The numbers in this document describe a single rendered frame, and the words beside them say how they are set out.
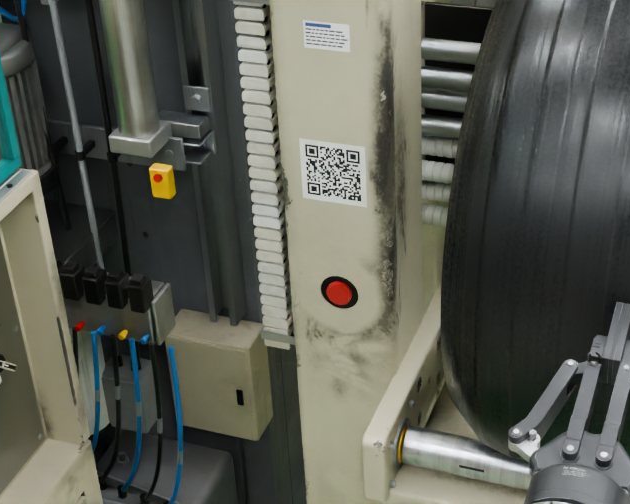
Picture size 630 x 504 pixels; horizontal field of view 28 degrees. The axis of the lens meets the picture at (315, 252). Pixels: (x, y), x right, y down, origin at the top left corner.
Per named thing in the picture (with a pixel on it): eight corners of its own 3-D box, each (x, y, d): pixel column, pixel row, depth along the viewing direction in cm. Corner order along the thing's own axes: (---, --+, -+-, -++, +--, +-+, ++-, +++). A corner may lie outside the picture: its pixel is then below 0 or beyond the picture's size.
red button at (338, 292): (326, 303, 146) (325, 282, 144) (331, 295, 147) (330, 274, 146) (350, 308, 145) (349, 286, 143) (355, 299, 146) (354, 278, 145)
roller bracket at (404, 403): (362, 502, 146) (360, 439, 140) (453, 309, 176) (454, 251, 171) (390, 509, 145) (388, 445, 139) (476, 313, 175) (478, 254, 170)
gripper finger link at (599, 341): (597, 391, 103) (561, 384, 104) (608, 348, 107) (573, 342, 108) (598, 378, 102) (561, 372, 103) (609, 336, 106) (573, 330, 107)
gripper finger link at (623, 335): (611, 359, 103) (620, 361, 102) (625, 302, 107) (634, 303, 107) (609, 384, 105) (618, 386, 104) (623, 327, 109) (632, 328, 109)
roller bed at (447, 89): (391, 226, 186) (388, 40, 170) (420, 178, 197) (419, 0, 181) (523, 247, 180) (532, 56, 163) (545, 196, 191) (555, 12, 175)
